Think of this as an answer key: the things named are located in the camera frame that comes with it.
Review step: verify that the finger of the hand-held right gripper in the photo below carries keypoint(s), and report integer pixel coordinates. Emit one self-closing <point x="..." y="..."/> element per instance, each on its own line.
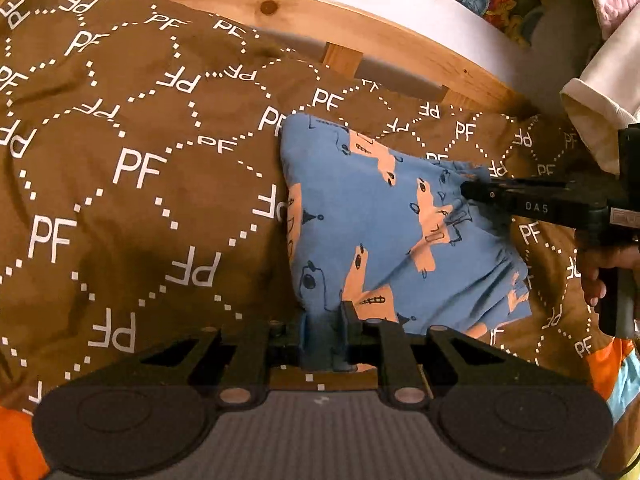
<point x="530" y="205"/>

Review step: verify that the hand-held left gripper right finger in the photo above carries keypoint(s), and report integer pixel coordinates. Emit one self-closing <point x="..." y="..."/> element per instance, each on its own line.
<point x="347" y="327"/>

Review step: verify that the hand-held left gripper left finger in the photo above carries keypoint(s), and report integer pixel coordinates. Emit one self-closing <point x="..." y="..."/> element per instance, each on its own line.
<point x="306" y="345"/>

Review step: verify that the blue printed pants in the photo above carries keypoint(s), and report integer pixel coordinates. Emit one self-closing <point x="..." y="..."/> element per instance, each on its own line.
<point x="380" y="220"/>

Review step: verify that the person's right hand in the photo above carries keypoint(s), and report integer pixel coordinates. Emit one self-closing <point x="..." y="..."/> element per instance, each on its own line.
<point x="592" y="275"/>

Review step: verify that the cream garment sleeve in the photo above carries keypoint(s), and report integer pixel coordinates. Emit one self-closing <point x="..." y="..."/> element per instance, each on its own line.
<point x="610" y="100"/>

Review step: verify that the brown patterned blanket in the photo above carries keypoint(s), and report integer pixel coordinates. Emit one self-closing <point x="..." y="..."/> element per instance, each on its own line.
<point x="140" y="170"/>

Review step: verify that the colourful striped blanket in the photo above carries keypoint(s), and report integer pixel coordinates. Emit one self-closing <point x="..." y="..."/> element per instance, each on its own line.
<point x="20" y="440"/>

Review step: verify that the wooden bed frame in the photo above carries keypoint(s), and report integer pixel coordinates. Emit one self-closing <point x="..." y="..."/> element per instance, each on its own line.
<point x="350" y="35"/>

